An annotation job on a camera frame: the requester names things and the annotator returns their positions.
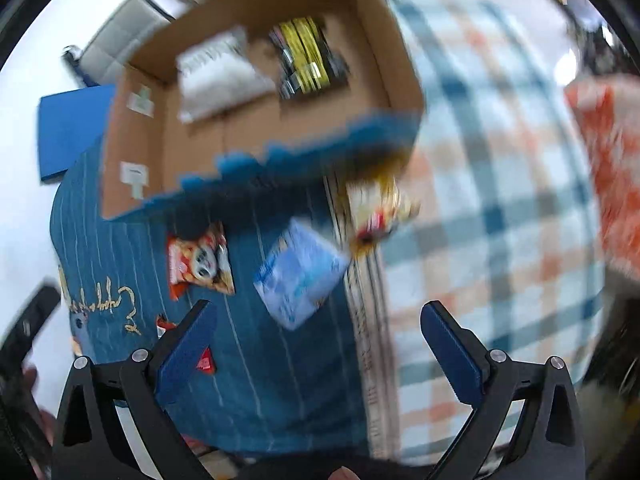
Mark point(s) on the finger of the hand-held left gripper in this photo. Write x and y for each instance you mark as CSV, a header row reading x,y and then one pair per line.
x,y
32,310

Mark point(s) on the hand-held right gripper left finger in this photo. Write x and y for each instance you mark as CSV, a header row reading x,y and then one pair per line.
x,y
187,350

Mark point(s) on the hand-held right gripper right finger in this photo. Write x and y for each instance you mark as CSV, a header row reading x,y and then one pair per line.
x,y
455,355

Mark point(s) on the light blue tissue pack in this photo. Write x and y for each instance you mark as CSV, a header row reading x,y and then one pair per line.
x,y
300,275

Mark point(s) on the cardboard box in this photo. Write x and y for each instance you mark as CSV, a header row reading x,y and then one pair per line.
x,y
200,135

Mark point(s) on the white soft packet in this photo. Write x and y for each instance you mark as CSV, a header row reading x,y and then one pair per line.
x,y
220,77

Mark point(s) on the person's left hand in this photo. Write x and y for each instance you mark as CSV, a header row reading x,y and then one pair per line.
x,y
31,377

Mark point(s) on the small red packet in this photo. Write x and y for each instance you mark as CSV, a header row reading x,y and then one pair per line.
x,y
206,361

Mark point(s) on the red snack packet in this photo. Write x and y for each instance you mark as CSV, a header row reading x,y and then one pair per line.
x,y
200,260

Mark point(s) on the blue striped blanket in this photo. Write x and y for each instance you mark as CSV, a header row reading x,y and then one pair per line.
x,y
280,375

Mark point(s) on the yellow snack packet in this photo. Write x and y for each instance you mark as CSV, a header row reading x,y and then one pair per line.
x,y
377,210

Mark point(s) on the plaid blanket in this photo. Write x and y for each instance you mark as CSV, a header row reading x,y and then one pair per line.
x,y
490,185

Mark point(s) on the blue mat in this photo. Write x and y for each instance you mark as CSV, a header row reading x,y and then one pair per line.
x,y
70,130

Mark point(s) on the orange and white cloth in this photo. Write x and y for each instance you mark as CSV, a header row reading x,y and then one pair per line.
x,y
610,170

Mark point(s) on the yellow and black packet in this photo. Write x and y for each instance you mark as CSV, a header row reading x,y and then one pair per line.
x,y
307,55

